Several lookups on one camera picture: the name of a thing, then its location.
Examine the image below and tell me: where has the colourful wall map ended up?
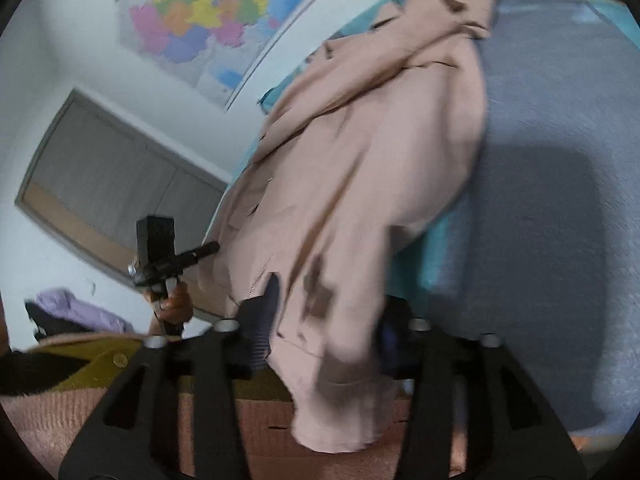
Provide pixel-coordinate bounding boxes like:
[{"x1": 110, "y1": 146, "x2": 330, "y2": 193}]
[{"x1": 115, "y1": 0, "x2": 362, "y2": 112}]

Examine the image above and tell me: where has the person's left hand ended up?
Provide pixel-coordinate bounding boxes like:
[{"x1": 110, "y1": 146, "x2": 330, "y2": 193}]
[{"x1": 144, "y1": 280, "x2": 195, "y2": 327}]

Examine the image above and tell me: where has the purple cloth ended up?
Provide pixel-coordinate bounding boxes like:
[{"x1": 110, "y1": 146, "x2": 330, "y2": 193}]
[{"x1": 25, "y1": 287, "x2": 137, "y2": 334}]

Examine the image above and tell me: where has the grey blanket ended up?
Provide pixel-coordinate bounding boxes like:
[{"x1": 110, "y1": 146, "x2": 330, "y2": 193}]
[{"x1": 425, "y1": 0, "x2": 640, "y2": 436}]

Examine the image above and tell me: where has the black cloth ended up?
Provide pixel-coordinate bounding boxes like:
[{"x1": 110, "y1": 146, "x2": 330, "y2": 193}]
[{"x1": 0, "y1": 347, "x2": 118, "y2": 397}]

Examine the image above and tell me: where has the grey wooden door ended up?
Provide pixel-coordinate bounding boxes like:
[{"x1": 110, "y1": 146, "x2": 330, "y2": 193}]
[{"x1": 15, "y1": 87, "x2": 234, "y2": 287}]

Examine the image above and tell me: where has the mustard buttoned garment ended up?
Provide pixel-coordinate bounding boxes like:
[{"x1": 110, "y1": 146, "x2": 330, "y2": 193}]
[{"x1": 40, "y1": 335, "x2": 296, "y2": 403}]

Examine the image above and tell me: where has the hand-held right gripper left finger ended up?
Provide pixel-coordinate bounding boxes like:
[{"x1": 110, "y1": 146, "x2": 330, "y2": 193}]
[{"x1": 59, "y1": 280, "x2": 282, "y2": 480}]

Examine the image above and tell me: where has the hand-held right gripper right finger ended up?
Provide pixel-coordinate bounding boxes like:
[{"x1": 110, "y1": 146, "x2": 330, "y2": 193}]
[{"x1": 379, "y1": 299, "x2": 587, "y2": 480}]

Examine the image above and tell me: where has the pink zip jacket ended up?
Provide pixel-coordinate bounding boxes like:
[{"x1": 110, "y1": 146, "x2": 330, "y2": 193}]
[{"x1": 197, "y1": 0, "x2": 498, "y2": 453}]

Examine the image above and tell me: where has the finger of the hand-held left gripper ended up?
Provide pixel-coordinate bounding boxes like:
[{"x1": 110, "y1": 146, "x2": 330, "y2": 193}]
[{"x1": 171, "y1": 241, "x2": 221, "y2": 276}]

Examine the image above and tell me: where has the salmon pink fuzzy cloth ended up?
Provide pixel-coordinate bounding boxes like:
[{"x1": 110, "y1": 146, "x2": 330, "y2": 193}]
[{"x1": 0, "y1": 385, "x2": 453, "y2": 480}]

